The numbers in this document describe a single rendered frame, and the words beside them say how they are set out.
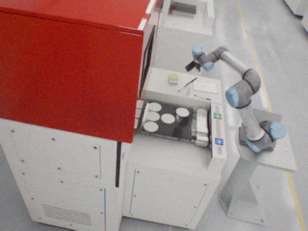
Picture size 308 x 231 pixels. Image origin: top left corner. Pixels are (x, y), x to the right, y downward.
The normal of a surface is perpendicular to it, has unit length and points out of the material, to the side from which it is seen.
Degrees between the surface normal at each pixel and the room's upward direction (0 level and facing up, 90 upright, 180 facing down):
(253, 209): 0
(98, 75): 90
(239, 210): 0
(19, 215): 0
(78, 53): 90
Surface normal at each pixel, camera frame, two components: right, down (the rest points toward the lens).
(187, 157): 0.12, -0.73
